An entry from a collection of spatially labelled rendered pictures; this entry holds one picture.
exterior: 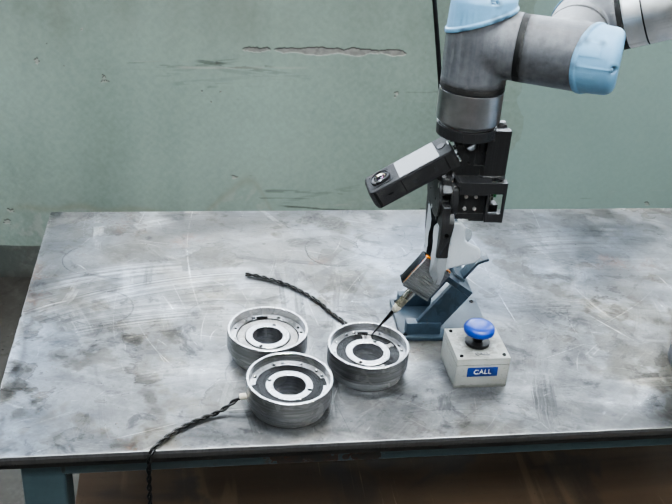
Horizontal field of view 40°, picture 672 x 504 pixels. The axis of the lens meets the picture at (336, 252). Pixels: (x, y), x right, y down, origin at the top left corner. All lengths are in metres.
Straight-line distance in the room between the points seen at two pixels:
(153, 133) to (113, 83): 0.18
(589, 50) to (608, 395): 0.46
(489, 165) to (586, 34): 0.19
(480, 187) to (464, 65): 0.15
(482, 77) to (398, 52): 1.69
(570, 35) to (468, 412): 0.46
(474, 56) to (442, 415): 0.43
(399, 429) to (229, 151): 1.77
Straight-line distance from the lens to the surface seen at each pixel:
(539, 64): 1.03
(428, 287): 1.18
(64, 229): 1.54
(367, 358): 1.22
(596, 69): 1.02
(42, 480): 1.15
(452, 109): 1.06
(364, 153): 2.82
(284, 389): 1.15
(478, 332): 1.18
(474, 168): 1.11
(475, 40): 1.03
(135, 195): 2.84
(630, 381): 1.28
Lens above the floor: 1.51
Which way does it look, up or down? 29 degrees down
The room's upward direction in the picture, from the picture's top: 4 degrees clockwise
